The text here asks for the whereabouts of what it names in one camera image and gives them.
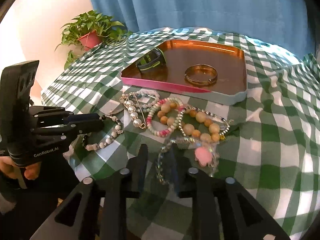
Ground green white checkered tablecloth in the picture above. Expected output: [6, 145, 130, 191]
[42, 27, 319, 239]

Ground blue curtain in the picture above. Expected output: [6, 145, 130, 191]
[91, 0, 315, 57]

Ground white bone bead bracelet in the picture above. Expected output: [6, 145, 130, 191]
[85, 113, 124, 152]

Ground teal bead silver bangle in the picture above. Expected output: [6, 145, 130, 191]
[129, 90, 160, 113]

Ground clear crystal bead bracelet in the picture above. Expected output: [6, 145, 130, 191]
[155, 136, 201, 185]

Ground copper metal tray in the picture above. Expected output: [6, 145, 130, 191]
[121, 40, 247, 106]

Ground gold bangle bracelet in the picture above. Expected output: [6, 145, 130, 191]
[184, 64, 218, 86]

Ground pink green bead bracelet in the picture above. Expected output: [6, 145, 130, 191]
[146, 97, 185, 138]

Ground black green smartwatch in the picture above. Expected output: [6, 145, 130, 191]
[136, 48, 166, 73]

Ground pink pompom charm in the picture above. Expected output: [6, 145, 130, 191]
[194, 143, 220, 177]

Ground green potted plant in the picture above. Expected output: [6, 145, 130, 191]
[58, 10, 132, 69]

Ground person's left hand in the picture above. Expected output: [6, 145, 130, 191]
[0, 157, 41, 180]

